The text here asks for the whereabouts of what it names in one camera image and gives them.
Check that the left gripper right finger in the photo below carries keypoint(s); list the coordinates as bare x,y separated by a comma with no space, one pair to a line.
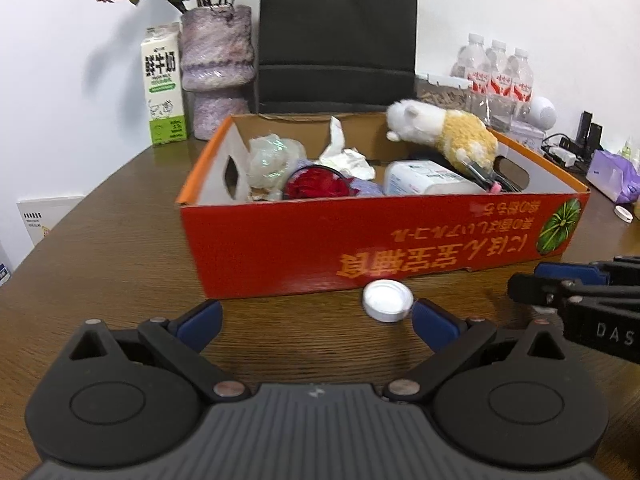
454,342

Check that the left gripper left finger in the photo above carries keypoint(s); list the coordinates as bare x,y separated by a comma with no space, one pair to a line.
178,344

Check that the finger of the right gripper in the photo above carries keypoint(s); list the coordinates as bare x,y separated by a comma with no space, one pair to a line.
550,287
620,271

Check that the small white round tin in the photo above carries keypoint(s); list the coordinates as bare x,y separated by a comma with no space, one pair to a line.
623,213

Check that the purple tissue pack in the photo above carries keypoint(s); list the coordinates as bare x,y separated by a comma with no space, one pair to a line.
614,176

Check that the white power adapter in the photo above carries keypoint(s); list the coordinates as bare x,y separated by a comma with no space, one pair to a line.
561,156

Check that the black upright device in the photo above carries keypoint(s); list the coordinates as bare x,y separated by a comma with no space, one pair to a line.
588,137

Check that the white floral tin box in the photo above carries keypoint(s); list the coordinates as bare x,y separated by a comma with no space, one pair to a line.
527,135

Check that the white wet wipes pack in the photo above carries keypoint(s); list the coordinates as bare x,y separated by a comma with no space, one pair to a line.
425,177

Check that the purple cloth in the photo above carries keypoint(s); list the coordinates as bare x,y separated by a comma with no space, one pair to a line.
365,188

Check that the orange cardboard box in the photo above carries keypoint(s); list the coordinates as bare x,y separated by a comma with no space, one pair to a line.
244,248

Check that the white and yellow plush toy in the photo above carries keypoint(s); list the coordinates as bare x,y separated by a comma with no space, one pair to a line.
459,136

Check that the clear glass jar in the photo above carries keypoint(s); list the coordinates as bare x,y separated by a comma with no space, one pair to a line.
500,111

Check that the white box on floor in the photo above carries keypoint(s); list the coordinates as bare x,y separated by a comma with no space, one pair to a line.
41,215

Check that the crumpled white tissue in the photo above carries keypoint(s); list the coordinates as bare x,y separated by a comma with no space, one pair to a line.
348,161

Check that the crumpled clear plastic wrap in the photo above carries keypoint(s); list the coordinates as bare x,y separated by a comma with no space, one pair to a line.
271,160

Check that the red fabric rose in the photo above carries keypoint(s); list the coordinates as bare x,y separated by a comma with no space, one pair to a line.
317,181

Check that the middle water bottle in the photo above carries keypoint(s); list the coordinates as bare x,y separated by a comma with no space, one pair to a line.
500,78

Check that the water bottle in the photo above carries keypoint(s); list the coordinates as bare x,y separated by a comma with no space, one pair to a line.
522,77
500,78
473,64

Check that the clear container with pellets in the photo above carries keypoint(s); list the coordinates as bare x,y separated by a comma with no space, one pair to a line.
449,93

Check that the right water bottle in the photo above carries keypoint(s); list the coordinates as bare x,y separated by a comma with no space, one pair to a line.
522,77

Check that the left water bottle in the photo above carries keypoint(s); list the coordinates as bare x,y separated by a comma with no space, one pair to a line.
473,64

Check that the purple textured vase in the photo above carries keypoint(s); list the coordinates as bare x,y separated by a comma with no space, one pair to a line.
217,64

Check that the green white milk carton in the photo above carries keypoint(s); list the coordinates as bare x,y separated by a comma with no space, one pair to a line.
160,56

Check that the black paper shopping bag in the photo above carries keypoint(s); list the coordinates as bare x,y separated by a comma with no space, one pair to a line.
326,56

